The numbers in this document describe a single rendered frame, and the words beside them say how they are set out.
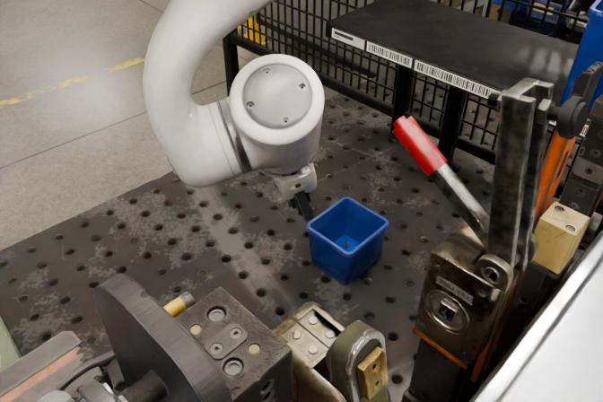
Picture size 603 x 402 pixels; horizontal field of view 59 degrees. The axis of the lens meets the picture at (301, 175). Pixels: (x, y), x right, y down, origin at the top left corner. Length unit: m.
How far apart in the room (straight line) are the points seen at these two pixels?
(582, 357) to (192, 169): 0.37
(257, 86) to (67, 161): 2.11
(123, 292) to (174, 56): 0.22
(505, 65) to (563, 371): 0.50
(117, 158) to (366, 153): 1.50
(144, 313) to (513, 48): 0.77
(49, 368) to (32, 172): 2.15
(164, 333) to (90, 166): 2.23
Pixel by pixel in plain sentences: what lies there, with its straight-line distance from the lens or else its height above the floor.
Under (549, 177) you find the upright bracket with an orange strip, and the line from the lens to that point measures 0.54.
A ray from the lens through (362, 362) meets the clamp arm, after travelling 0.36.
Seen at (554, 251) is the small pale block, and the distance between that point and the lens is 0.55.
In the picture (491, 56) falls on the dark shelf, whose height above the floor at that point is 1.03.
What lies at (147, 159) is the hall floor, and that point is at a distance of 2.44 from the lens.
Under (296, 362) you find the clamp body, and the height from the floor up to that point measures 1.07.
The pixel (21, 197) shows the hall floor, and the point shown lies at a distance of 2.42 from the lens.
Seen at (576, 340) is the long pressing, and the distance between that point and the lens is 0.54.
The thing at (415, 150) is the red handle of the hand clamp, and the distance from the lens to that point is 0.47.
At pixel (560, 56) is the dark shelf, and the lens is 0.93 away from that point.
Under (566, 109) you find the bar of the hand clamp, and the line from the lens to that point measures 0.39.
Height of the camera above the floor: 1.40
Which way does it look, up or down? 38 degrees down
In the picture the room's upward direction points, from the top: straight up
